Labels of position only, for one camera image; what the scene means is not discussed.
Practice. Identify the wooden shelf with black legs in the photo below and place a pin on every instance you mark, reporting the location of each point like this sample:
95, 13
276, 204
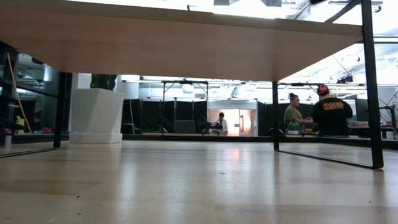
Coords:
186, 46

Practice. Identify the grey chair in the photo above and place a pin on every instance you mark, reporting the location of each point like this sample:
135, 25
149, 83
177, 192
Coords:
184, 127

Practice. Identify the person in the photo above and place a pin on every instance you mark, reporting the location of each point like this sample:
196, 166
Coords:
292, 115
222, 124
332, 115

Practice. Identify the black room partition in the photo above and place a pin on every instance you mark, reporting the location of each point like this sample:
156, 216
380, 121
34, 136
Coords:
149, 115

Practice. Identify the small potted plant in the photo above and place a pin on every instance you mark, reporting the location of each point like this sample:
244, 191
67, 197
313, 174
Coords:
293, 127

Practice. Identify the white hexagonal plant pot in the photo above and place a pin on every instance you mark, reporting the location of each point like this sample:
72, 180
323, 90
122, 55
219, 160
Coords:
97, 115

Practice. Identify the dark computer monitor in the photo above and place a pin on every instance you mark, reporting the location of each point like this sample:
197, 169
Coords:
358, 109

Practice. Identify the black gantry frame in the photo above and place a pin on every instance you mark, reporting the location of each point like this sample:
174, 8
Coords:
185, 82

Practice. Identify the black aluminium table frame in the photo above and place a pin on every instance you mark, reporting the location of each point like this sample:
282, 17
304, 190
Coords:
242, 137

